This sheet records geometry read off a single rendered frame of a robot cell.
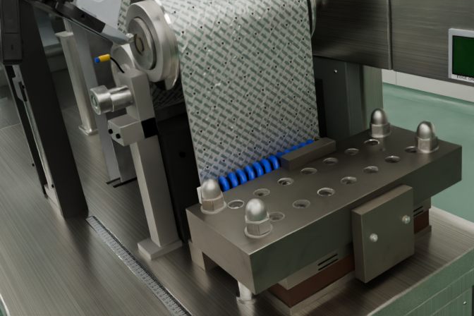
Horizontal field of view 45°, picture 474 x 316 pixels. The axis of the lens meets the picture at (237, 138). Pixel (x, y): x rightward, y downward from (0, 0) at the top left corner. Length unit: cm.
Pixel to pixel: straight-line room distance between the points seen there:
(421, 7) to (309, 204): 32
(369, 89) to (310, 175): 43
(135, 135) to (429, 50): 45
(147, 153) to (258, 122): 18
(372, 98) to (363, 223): 52
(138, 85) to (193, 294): 32
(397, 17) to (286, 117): 23
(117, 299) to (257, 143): 32
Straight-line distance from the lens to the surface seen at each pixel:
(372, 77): 123
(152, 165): 90
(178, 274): 91
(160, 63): 80
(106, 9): 80
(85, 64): 118
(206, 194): 78
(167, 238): 96
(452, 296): 93
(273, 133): 91
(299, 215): 75
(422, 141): 90
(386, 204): 79
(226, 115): 85
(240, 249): 70
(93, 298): 91
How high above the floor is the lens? 142
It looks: 22 degrees down
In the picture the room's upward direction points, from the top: 9 degrees counter-clockwise
